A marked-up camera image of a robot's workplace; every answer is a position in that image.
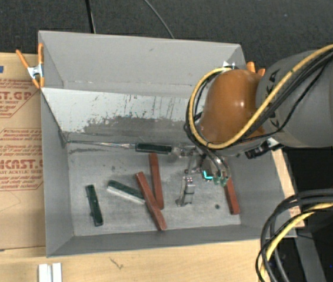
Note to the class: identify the dark green flat block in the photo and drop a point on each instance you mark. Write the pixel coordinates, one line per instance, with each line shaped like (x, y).
(153, 148)
(94, 206)
(125, 191)

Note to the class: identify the grey metal bin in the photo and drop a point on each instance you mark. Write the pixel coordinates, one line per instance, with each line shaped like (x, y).
(119, 163)

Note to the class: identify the black cylinder on white bracket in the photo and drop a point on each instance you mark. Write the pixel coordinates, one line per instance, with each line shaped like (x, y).
(257, 152)

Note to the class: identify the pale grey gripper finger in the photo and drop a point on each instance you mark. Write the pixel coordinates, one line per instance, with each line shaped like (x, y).
(181, 194)
(190, 191)

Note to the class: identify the brown cardboard board red print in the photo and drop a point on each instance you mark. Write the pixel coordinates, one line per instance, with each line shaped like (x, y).
(10, 157)

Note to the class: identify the red-brown flat block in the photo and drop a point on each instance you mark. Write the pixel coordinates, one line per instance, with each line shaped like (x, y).
(156, 178)
(232, 200)
(151, 204)

